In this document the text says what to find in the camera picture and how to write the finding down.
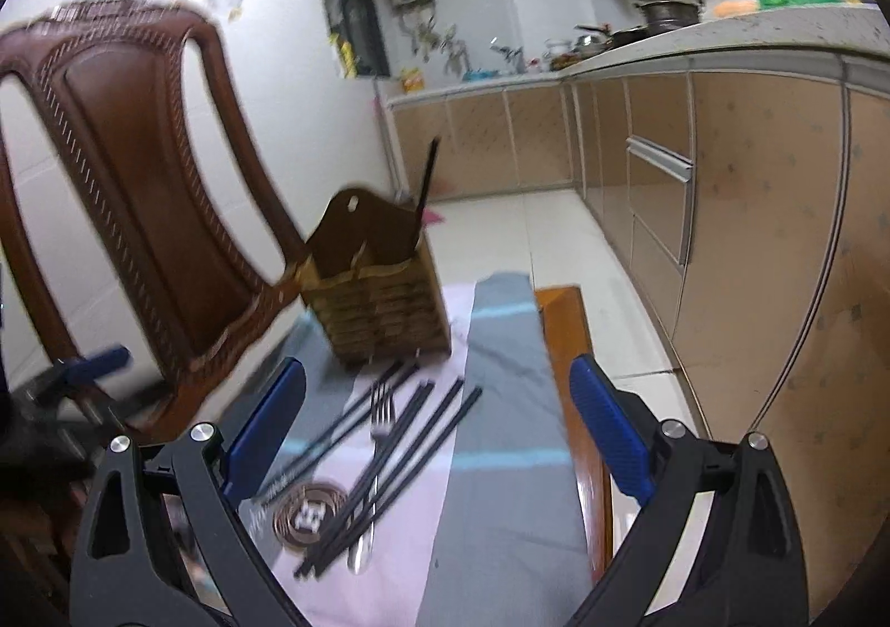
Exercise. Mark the small pink scrap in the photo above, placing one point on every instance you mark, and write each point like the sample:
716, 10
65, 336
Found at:
434, 219

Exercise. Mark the hanging kitchen tools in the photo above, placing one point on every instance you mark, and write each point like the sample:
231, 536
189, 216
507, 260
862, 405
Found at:
438, 46

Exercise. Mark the bundle of black chopsticks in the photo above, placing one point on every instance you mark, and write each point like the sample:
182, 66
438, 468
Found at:
410, 432

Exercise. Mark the black chopstick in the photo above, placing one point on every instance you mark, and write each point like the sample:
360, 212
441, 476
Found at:
424, 196

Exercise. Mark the white speckled countertop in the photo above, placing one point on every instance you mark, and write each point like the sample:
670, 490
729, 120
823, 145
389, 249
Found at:
730, 29

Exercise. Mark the dark framed window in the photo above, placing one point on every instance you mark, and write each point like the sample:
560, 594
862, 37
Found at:
351, 1

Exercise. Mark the beige kitchen cabinets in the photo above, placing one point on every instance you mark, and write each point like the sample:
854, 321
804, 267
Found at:
765, 217

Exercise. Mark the wooden slatted utensil holder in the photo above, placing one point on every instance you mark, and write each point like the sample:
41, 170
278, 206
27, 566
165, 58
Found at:
375, 314

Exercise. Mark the silver metal utensil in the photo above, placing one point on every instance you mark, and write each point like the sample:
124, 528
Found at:
278, 491

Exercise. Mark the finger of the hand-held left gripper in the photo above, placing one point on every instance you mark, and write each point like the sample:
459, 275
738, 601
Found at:
97, 365

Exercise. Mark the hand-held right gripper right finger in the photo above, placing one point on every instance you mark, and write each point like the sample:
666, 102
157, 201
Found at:
612, 432

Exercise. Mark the grey cloth blue stripe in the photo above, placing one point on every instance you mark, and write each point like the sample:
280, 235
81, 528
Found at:
514, 390
309, 349

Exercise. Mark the wooden table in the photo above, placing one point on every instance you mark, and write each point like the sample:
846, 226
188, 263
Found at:
567, 335

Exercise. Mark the wall sticker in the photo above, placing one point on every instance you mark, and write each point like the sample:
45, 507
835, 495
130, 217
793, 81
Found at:
228, 0

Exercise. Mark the glass jar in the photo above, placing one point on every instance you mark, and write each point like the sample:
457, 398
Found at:
558, 53

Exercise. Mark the brown carved wooden chair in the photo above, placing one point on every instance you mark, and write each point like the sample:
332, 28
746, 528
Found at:
125, 147

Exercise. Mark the dark frying pan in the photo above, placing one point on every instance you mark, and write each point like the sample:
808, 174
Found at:
619, 36

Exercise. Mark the steel cooking pot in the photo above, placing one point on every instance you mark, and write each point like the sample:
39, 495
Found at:
667, 13

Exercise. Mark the silver metal fork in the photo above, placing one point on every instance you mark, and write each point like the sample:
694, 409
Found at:
376, 453

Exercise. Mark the orange item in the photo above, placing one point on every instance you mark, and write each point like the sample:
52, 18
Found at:
735, 7

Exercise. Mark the chrome faucet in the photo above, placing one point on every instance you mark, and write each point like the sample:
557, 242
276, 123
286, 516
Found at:
511, 55

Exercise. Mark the yellow packet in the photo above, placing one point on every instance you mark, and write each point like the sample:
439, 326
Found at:
411, 81

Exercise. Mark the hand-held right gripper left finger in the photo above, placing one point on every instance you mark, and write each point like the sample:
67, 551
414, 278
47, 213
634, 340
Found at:
268, 432

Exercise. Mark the pink cloth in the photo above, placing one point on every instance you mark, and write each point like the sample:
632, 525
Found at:
403, 585

